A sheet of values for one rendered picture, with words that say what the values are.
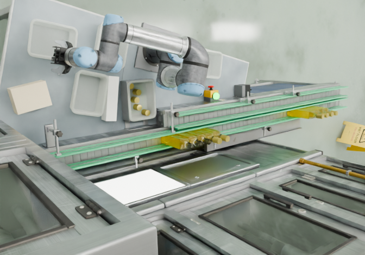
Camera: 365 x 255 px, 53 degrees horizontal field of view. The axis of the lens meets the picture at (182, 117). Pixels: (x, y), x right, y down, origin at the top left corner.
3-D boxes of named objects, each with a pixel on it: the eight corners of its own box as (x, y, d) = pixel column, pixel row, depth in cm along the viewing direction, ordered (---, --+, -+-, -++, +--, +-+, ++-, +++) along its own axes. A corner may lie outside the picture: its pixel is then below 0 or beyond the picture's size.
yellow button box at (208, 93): (203, 100, 243) (211, 101, 237) (203, 89, 242) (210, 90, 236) (211, 99, 247) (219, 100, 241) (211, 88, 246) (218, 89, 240)
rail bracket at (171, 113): (163, 130, 211) (176, 134, 201) (162, 101, 208) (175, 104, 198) (168, 130, 213) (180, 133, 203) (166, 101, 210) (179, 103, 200)
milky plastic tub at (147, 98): (122, 120, 209) (130, 122, 202) (120, 80, 205) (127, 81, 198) (149, 116, 219) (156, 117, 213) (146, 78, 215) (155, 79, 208)
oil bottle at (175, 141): (161, 143, 212) (182, 150, 195) (160, 133, 211) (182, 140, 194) (168, 141, 215) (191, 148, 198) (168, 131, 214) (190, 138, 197)
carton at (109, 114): (101, 119, 202) (106, 120, 197) (104, 75, 199) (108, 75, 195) (111, 119, 206) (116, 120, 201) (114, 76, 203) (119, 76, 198)
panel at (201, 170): (74, 193, 174) (105, 218, 147) (74, 187, 174) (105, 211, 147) (217, 155, 226) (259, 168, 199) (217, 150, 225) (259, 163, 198)
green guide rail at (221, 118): (169, 127, 214) (177, 129, 207) (169, 125, 213) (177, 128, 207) (339, 95, 314) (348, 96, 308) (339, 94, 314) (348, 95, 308)
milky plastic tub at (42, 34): (26, 18, 174) (31, 17, 167) (72, 29, 187) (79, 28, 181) (22, 55, 175) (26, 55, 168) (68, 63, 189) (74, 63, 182)
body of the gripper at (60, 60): (51, 45, 153) (61, 44, 143) (72, 49, 158) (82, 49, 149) (49, 64, 154) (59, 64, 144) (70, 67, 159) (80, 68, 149)
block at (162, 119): (156, 125, 216) (163, 127, 211) (155, 110, 215) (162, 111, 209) (161, 124, 218) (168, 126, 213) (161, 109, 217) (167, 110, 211)
